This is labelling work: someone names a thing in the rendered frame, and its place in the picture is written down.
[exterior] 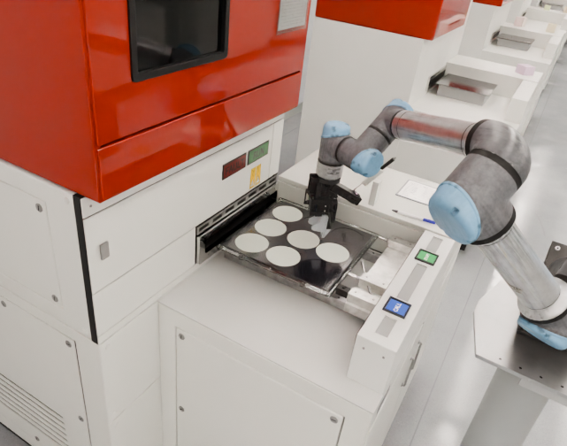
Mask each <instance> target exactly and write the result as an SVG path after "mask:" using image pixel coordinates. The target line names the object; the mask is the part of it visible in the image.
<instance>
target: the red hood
mask: <svg viewBox="0 0 567 446"><path fill-rule="evenodd" d="M310 3H311V0H0V158H1V159H3V160H5V161H7V162H9V163H12V164H14V165H16V166H18V167H21V168H23V169H25V170H27V171H29V172H31V173H34V174H36V175H39V176H41V177H43V178H44V179H46V180H49V181H52V182H54V183H56V184H58V185H60V186H62V187H64V188H68V189H70V190H71V191H73V192H76V193H78V194H80V195H82V196H85V197H87V198H89V199H91V200H93V201H95V202H98V203H102V202H104V201H106V200H108V199H110V198H112V197H114V196H116V195H118V194H120V193H122V192H125V191H127V190H129V189H131V188H133V187H135V186H137V185H139V184H141V183H143V182H145V181H147V180H149V179H151V178H153V177H155V176H157V175H159V174H161V173H163V172H165V171H167V170H169V169H171V168H173V167H175V166H177V165H180V164H182V163H184V162H186V161H188V160H189V159H191V158H194V157H196V156H198V155H200V154H202V153H204V152H205V151H207V150H210V149H212V148H214V147H216V146H218V145H220V144H221V143H224V142H227V141H229V140H231V139H233V138H235V137H236V136H238V135H241V134H243V133H245V132H247V131H249V130H250V129H252V128H254V127H257V126H259V125H261V124H263V123H265V122H266V121H268V120H270V119H274V118H276V117H278V116H279V115H281V114H283V113H285V112H288V111H290V110H292V109H294V108H295V107H297V106H298V102H299V95H300V87H301V80H302V73H303V60H304V52H305V45H306V38H307V31H308V24H309V16H310Z"/></svg>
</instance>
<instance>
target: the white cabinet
mask: <svg viewBox="0 0 567 446"><path fill-rule="evenodd" d="M460 247H461V243H459V245H458V247H457V249H456V252H455V254H454V256H453V257H452V259H451V261H450V262H449V264H448V267H447V269H446V271H445V273H444V274H443V277H442V280H441V283H440V285H439V286H438V288H437V289H436V291H435V293H434V295H433V298H432V300H431V302H430V303H429V305H428V307H427V309H426V311H425V314H424V316H423V318H422V319H421V321H420V323H419V325H418V328H417V330H416V332H415V334H414V335H413V337H412V339H411V341H410V344H409V346H408V348H407V349H406V351H405V353H404V355H403V357H402V360H401V362H400V364H399V365H398V367H397V369H396V371H395V374H394V376H393V378H392V380H391V381H390V383H389V385H388V387H387V389H386V391H385V393H384V395H383V397H382V398H381V400H380V402H379V405H378V407H377V409H376V411H375V412H374V414H373V415H372V414H371V413H369V412H367V411H365V410H363V409H361V408H359V407H357V406H355V405H353V404H352V403H350V402H348V401H346V400H344V399H342V398H340V397H338V396H336V395H334V394H333V393H331V392H329V391H327V390H325V389H323V388H321V387H319V386H317V385H315V384H314V383H312V382H310V381H307V380H305V379H304V378H302V377H300V376H298V375H296V374H294V373H292V372H290V371H289V370H287V369H285V368H283V367H281V366H279V365H276V364H275V363H273V362H272V361H270V360H268V359H266V358H263V357H261V356H259V355H257V354H256V353H255V352H253V351H251V350H248V349H246V348H244V347H242V346H241V345H239V344H237V343H236V342H233V341H231V340H229V339H227V338H225V337H224V336H222V335H220V334H218V333H216V332H214V331H212V330H210V329H209V328H207V327H204V326H202V325H200V324H198V323H197V322H195V321H193V320H192V319H189V318H187V317H185V316H183V315H181V314H179V313H178V312H176V311H174V310H172V309H170V308H168V307H166V306H164V305H162V304H160V303H158V317H159V344H160V371H161V398H162V426H163V446H381V445H382V443H383V442H384V440H385V438H386V436H387V432H388V430H389V428H390V427H391V424H392V422H393V420H394V418H395V414H396V413H397V411H398V409H399V407H400V404H401V402H402V400H403V398H404V396H405V393H406V391H407V389H408V387H409V385H410V382H411V380H412V378H413V376H414V373H415V371H416V370H417V368H418V363H419V361H420V358H421V356H422V353H423V350H424V348H425V344H426V341H427V338H428V336H429V334H430V331H431V328H432V325H433V322H434V319H435V316H436V313H437V311H438V309H439V306H440V303H441V299H442V297H443V294H444V291H445V289H446V287H447V284H448V279H449V277H450V274H451V272H452V269H453V266H454V264H455V262H456V257H457V254H458V251H459V249H460Z"/></svg>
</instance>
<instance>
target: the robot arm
mask: <svg viewBox="0 0 567 446"><path fill-rule="evenodd" d="M350 134H351V133H350V126H349V124H347V123H345V122H342V121H339V120H331V121H327V122H326V123H325V124H324V127H323V131H322V135H321V142H320V147H319V153H318V163H317V169H316V173H310V178H309V184H308V188H307V189H306V190H305V196H304V202H303V204H308V205H309V207H308V213H309V214H310V216H314V217H311V218H309V221H308V222H309V224H311V225H312V226H311V229H312V230H313V231H318V232H321V237H322V238H324V237H325V236H326V235H327V234H328V233H329V231H330V230H331V229H332V227H333V224H334V222H335V215H336V212H337V206H338V201H337V197H338V196H341V197H342V198H344V199H346V200H348V201H349V202H350V203H352V204H355V205H359V203H360V202H361V201H362V198H361V197H360V195H359V194H358V193H357V192H356V191H355V190H352V189H350V188H348V187H346V186H344V185H342V184H341V183H340V181H341V176H342V172H343V166H346V167H348V168H349V169H351V170H352V171H353V172H354V173H359V174H361V175H363V176H364V177H367V178H370V177H372V176H374V175H376V174H377V173H378V172H379V171H380V168H381V167H382V166H383V163H384V157H383V155H382V153H383V152H384V151H385V150H386V149H387V147H388V146H389V145H390V144H391V143H392V142H393V141H394V140H395V139H398V140H402V141H405V142H412V143H415V144H418V145H422V146H426V147H429V148H433V149H436V150H442V151H446V152H449V153H453V154H457V155H460V156H463V157H465V158H464V159H463V160H462V161H461V163H460V164H459V165H458V166H457V167H456V168H455V169H454V171H453V172H452V173H451V174H450V175H449V176H448V178H447V179H446V180H445V181H444V182H442V183H441V184H440V185H439V186H438V188H437V189H436V191H435V192H434V193H433V195H432V196H431V197H430V200H429V202H428V209H429V212H430V214H431V216H432V218H433V220H434V222H435V223H436V224H437V226H438V227H439V228H440V229H442V230H443V231H444V232H445V234H446V235H447V236H449V237H450V238H451V239H453V240H454V241H456V242H459V243H461V244H470V245H473V246H478V247H479V248H480V250H481V251H482V252H483V254H484V255H485V256H486V257H487V259H488V260H489V261H490V263H491V264H492V265H493V267H494V268H495V269H496V271H497V272H498V273H499V274H500V275H501V276H502V278H503V279H504V280H505V281H506V283H507V284H508V285H509V287H510V288H511V289H512V291H513V292H514V293H515V294H516V296H517V307H518V309H519V310H520V312H521V313H522V314H521V315H519V316H518V319H517V323H518V324H519V325H520V326H521V327H522V328H523V329H524V330H526V331H527V332H528V333H530V334H531V335H533V336H535V337H536V338H538V339H539V340H541V341H543V342H544V343H546V344H548V345H549V346H551V347H553V348H555V349H558V350H565V349H567V257H563V258H559V259H557V260H556V261H555V262H553V263H552V264H551V265H550V266H549V267H548V268H546V266H545V265H544V263H543V262H542V260H541V259H540V257H539V256H538V254H537V253H536V251H535V250H534V249H533V247H532V245H531V244H530V243H529V242H528V241H527V239H526V238H525V236H524V235H523V233H522V232H521V230H520V229H519V227H518V226H517V224H516V223H515V222H516V218H517V212H516V209H515V207H514V206H513V204H512V203H511V201H510V199H511V198H512V197H513V195H514V194H515V193H516V192H517V191H518V190H519V188H520V187H521V186H522V185H523V184H524V182H525V181H526V179H527V177H528V175H529V172H530V170H531V164H532V158H531V152H530V149H529V147H528V144H527V142H526V140H525V138H524V137H523V136H522V135H521V134H520V133H519V132H518V131H517V130H516V129H515V128H514V127H512V126H510V125H508V124H506V123H503V122H501V121H498V120H493V119H481V120H479V121H477V122H473V121H468V120H462V119H453V118H448V117H442V116H438V115H432V114H427V113H422V112H417V111H414V110H413V109H412V107H411V106H410V105H409V104H408V103H407V102H405V101H403V100H402V99H399V98H396V99H394V100H392V101H391V102H390V103H389V104H388V105H387V106H386V107H384V109H383V110H382V112H381V113H380V114H379V115H378V117H377V118H376V119H375V120H374V121H373V122H372V123H371V124H370V125H369V126H368V127H367V128H366V129H365V130H364V131H363V132H362V134H361V135H360V136H359V137H358V138H357V139H355V138H353V137H352V136H350ZM307 193H308V195H309V200H307V201H305V200H306V194H307ZM337 195H338V196H337Z"/></svg>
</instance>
